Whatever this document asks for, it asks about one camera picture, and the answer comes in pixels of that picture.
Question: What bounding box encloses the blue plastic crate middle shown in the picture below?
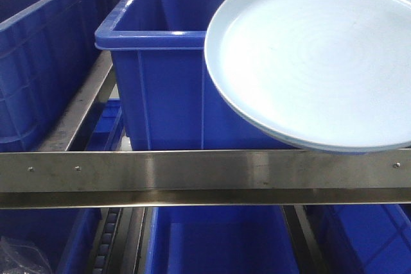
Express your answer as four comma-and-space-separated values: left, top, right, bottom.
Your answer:
94, 0, 367, 153

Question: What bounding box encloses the steel upper shelf rail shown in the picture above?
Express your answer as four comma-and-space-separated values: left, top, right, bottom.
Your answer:
1, 149, 410, 209

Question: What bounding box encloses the light blue plate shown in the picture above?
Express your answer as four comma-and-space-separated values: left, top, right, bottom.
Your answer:
204, 0, 410, 153
257, 126, 410, 155

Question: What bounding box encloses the clear plastic bag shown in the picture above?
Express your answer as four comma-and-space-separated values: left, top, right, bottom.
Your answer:
1, 236, 53, 273

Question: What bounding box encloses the white roller conveyor track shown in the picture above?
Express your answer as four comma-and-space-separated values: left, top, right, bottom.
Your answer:
90, 207, 123, 274

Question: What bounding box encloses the blue crate lower shelf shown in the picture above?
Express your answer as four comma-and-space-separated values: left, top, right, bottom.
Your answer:
145, 206, 299, 273

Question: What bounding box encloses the blue plastic crate left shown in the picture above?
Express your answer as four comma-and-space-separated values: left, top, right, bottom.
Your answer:
1, 0, 118, 152

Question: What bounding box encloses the blue plastic crate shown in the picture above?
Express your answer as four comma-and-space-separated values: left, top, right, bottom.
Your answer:
94, 0, 367, 153
1, 0, 118, 152

